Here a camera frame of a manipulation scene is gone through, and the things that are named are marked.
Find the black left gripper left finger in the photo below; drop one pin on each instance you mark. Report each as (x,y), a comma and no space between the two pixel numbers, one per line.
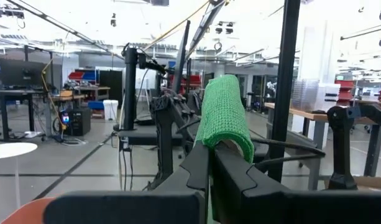
(177,205)

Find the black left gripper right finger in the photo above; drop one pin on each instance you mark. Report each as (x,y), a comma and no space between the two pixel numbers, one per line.
(255,205)

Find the green elastic bandage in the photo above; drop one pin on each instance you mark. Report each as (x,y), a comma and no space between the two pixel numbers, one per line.
(224,115)

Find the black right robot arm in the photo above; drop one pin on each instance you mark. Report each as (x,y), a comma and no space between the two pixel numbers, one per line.
(165,130)

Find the wooden workbench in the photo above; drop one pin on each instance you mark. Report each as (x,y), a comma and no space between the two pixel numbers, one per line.
(308,116)

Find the cardboard box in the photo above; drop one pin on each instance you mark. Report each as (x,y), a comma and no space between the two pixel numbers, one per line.
(370,183)

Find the white bin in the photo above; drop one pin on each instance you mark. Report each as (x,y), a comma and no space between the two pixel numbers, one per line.
(111,109)

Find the stack of clear plastic containers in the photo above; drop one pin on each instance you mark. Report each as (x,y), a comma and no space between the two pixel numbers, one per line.
(311,93)

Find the black equipment stand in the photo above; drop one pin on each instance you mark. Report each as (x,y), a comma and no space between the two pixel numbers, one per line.
(130,87)

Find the black computer with blue light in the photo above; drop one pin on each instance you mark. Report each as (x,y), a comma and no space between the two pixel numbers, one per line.
(78,121)

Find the stack of red bins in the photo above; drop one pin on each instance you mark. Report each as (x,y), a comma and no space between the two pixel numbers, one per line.
(344,91)

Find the orange plastic basket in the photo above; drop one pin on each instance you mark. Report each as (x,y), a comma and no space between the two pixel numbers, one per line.
(31,213)

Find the wooden desk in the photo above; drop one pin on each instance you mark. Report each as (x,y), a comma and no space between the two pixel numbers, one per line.
(84,88)

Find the dark office desk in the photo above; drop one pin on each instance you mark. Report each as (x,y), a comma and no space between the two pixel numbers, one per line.
(16,93)

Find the black desk monitor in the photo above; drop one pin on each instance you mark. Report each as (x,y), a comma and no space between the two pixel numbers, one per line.
(20,73)

